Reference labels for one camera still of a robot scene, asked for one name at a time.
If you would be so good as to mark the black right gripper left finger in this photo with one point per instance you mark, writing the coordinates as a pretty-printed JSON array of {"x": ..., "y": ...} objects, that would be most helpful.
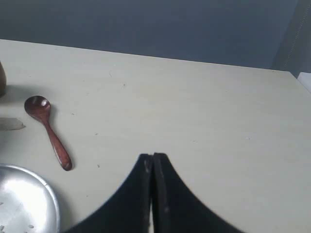
[{"x": 128, "y": 209}]

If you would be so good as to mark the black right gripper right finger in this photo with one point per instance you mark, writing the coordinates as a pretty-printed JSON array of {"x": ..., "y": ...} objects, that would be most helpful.
[{"x": 175, "y": 208}]

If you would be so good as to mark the dark red wooden spoon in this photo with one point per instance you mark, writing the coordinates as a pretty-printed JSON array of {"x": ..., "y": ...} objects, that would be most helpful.
[{"x": 39, "y": 108}]

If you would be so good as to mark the round steel plate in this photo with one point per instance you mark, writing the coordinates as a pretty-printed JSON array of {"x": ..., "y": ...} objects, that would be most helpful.
[{"x": 27, "y": 203}]

